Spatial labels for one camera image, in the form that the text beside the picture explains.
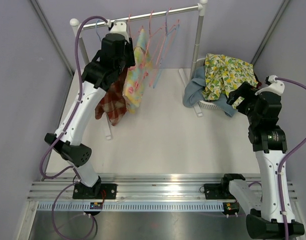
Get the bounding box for red black plaid skirt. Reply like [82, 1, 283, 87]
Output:
[254, 74, 262, 89]

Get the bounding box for yellow green floral garment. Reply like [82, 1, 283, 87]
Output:
[202, 53, 258, 101]

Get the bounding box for light blue denim garment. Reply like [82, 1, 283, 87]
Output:
[182, 66, 237, 118]

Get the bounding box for pink wire hanger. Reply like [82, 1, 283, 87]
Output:
[149, 7, 181, 88]

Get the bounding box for pastel tie-dye garment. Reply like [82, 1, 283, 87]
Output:
[122, 28, 152, 114]

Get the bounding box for red beige checked garment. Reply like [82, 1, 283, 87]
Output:
[95, 68, 128, 126]

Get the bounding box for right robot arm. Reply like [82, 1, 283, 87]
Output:
[219, 80, 305, 240]

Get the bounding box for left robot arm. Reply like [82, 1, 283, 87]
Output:
[44, 33, 135, 199]

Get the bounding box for white plastic perforated basket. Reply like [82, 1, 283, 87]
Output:
[195, 58, 220, 110]

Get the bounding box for white metal clothes rack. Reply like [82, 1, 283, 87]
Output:
[69, 0, 208, 140]

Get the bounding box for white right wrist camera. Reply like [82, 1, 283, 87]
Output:
[255, 75, 285, 96]

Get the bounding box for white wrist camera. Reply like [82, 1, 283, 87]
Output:
[255, 75, 285, 96]
[105, 21, 129, 43]

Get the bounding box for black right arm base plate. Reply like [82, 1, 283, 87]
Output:
[199, 183, 235, 200]

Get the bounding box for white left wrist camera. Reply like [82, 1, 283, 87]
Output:
[105, 21, 129, 43]

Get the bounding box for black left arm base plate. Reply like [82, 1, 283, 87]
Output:
[72, 183, 117, 200]

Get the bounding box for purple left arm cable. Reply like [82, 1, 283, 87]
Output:
[39, 15, 111, 238]

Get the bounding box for aluminium mounting rail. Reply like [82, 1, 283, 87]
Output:
[26, 172, 298, 202]

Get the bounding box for white slotted cable duct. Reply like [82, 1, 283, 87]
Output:
[37, 201, 224, 212]

